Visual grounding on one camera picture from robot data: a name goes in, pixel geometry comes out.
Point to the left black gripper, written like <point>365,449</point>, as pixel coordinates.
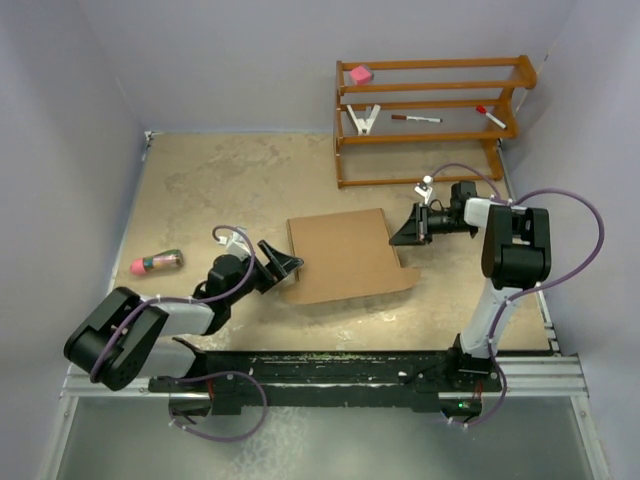
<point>280,266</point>

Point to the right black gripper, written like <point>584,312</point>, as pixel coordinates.
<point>417,230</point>

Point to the brown cardboard box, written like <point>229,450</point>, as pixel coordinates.
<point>346,255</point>

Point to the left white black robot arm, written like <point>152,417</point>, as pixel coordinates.
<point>119,340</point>

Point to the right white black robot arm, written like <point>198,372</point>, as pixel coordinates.
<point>516,257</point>

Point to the small pink green object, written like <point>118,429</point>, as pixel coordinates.
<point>166,260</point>

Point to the brown-capped white marker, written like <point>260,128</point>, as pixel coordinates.
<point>399,117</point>

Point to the white clamp tool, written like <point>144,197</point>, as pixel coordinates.
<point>363,125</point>

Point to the wooden three-tier rack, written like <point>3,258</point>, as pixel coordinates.
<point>420,101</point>

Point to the red-capped white marker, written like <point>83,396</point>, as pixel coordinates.
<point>482,110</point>

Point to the pink eraser block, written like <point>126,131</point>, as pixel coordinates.
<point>361,75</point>

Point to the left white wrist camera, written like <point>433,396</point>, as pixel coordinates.
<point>235,240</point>

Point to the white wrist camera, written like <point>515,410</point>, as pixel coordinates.
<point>424,189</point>
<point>235,240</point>

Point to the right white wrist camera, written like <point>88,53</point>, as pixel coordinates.
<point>424,189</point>

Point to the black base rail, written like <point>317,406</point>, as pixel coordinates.
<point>423,381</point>

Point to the aluminium extrusion frame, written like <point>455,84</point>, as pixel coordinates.
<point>542,429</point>

